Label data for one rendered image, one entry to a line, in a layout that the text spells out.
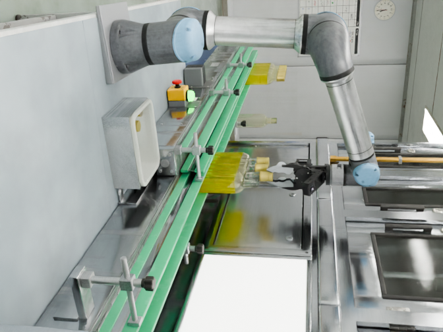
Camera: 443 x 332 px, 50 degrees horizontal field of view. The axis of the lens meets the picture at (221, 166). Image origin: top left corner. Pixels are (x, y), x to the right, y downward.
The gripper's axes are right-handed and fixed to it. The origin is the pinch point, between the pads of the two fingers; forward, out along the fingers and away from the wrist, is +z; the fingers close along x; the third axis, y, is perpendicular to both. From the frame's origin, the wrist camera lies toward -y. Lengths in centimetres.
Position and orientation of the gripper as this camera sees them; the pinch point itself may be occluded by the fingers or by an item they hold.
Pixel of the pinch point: (270, 176)
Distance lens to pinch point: 165.9
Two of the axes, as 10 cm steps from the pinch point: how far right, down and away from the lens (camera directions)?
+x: -0.6, -9.0, -4.2
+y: 1.7, -4.3, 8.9
